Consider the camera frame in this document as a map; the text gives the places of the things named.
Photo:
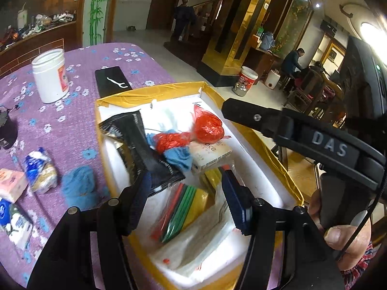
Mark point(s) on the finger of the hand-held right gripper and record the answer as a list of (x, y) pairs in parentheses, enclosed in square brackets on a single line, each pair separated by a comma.
[(254, 116)]

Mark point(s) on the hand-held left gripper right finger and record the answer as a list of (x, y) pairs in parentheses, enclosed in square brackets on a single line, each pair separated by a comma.
[(238, 199)]

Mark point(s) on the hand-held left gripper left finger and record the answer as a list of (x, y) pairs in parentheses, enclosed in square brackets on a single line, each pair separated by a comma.
[(139, 199)]

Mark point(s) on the yellow box with white lining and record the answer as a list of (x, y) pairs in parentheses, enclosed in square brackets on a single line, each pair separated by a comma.
[(257, 172)]

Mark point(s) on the green yellow sponge pack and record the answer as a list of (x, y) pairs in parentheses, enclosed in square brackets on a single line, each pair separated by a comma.
[(181, 214)]

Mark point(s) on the red plastic bag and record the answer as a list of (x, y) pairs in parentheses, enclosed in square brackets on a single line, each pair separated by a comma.
[(169, 142), (208, 127)]

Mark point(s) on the black foil packet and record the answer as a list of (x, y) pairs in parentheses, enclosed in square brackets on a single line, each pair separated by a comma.
[(142, 148)]

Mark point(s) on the printed facial tissue pack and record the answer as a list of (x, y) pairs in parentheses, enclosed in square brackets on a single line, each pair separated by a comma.
[(210, 154)]

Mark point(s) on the blue cloth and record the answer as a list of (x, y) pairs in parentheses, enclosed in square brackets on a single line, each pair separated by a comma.
[(178, 160), (80, 187)]

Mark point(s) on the white red-print plastic bag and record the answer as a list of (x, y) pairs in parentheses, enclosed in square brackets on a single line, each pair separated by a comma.
[(196, 247)]

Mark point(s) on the blue beige plastic packet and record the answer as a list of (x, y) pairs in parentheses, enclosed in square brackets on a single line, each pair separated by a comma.
[(40, 170)]

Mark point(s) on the blue tissue pack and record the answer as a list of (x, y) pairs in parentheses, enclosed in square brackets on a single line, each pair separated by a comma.
[(15, 223)]

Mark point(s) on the pink tissue pack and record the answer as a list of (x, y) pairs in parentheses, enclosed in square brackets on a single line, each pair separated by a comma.
[(12, 185)]

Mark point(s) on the person's right hand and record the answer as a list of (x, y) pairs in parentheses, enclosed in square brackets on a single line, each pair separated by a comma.
[(344, 244)]

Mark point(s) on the metal kettle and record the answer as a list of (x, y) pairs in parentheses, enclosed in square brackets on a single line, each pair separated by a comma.
[(238, 90)]

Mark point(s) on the white red bucket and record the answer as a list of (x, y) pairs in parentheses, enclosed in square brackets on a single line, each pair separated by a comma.
[(248, 78)]

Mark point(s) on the white cylindrical appliance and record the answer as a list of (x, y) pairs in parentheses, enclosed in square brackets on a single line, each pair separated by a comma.
[(273, 78)]

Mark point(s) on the wooden desk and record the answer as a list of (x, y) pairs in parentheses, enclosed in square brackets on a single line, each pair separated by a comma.
[(266, 60)]

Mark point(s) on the wooden chair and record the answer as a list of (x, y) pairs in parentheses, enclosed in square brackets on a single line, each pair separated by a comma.
[(311, 96)]

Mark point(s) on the blue bag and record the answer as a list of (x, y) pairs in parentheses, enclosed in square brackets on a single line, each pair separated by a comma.
[(267, 40)]

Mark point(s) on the golden pillar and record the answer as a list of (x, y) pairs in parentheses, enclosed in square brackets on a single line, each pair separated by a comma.
[(238, 30)]

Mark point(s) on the purple floral tablecloth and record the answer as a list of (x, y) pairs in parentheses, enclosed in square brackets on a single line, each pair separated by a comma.
[(75, 120)]

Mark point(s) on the wooden staircase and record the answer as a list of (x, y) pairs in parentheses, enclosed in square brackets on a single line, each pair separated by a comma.
[(196, 30)]

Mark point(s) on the flat black box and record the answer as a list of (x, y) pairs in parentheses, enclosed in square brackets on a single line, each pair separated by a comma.
[(112, 80)]

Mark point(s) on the brown wooden door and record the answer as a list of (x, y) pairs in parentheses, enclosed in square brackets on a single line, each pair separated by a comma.
[(164, 3)]

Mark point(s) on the black round device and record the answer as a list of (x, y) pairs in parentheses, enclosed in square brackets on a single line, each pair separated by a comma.
[(6, 130)]

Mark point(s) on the white plastic jar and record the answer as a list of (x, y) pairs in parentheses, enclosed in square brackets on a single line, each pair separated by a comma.
[(50, 75)]

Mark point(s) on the bamboo painted column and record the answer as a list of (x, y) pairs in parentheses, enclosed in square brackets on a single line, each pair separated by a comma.
[(96, 9)]

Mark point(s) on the wooden glass cabinet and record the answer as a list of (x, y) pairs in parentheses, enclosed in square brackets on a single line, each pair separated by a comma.
[(39, 36)]

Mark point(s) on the clutter pile on ledge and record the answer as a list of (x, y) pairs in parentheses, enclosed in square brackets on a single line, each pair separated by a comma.
[(39, 24)]

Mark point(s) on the white bottle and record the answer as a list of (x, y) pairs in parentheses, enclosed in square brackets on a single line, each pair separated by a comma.
[(21, 16)]

